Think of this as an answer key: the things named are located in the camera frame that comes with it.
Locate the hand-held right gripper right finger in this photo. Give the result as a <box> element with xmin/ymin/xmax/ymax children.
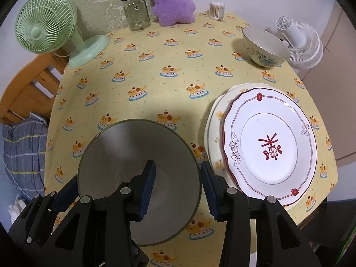
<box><xmin>200</xmin><ymin>161</ymin><xmax>318</xmax><ymax>267</ymax></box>

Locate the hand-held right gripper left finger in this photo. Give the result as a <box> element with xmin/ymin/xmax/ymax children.
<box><xmin>37</xmin><ymin>160</ymin><xmax>156</xmax><ymax>267</ymax></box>

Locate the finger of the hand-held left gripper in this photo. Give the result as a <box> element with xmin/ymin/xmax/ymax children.
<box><xmin>44</xmin><ymin>176</ymin><xmax>79</xmax><ymax>217</ymax></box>

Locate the large grey-rimmed ceramic bowl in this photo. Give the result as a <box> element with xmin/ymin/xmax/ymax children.
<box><xmin>77</xmin><ymin>119</ymin><xmax>202</xmax><ymax>247</ymax></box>

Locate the beaded yellow-flower plate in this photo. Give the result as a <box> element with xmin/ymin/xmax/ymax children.
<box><xmin>204</xmin><ymin>83</ymin><xmax>306</xmax><ymax>210</ymax></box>

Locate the white plate with red pattern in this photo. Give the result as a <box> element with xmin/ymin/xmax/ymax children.
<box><xmin>222</xmin><ymin>87</ymin><xmax>318</xmax><ymax>207</ymax></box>

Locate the white crumpled cloth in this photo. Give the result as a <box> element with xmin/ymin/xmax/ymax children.
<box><xmin>8</xmin><ymin>196</ymin><xmax>28</xmax><ymax>226</ymax></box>

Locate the grey plaid pillow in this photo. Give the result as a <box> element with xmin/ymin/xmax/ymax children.
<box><xmin>2</xmin><ymin>114</ymin><xmax>51</xmax><ymax>198</ymax></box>

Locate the yellow printed tablecloth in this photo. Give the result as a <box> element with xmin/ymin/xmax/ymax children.
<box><xmin>44</xmin><ymin>12</ymin><xmax>338</xmax><ymax>267</ymax></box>

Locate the small floral ceramic bowl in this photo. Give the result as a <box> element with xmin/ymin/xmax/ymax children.
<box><xmin>241</xmin><ymin>27</ymin><xmax>290</xmax><ymax>68</ymax></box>

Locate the white desk fan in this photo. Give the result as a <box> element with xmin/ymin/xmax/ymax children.
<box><xmin>275</xmin><ymin>16</ymin><xmax>324</xmax><ymax>70</ymax></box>

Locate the green desk fan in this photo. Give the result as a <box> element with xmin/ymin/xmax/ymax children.
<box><xmin>14</xmin><ymin>0</ymin><xmax>109</xmax><ymax>69</ymax></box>

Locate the glass jar with dark lid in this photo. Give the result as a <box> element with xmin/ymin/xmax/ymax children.
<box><xmin>120</xmin><ymin>0</ymin><xmax>151</xmax><ymax>32</ymax></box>

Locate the cotton swab container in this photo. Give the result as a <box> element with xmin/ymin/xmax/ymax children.
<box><xmin>209</xmin><ymin>1</ymin><xmax>226</xmax><ymax>20</ymax></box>

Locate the purple plush toy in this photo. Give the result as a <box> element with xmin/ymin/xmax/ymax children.
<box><xmin>150</xmin><ymin>0</ymin><xmax>195</xmax><ymax>25</ymax></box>

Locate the green printed cushion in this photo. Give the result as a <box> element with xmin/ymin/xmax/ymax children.
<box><xmin>65</xmin><ymin>0</ymin><xmax>156</xmax><ymax>35</ymax></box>

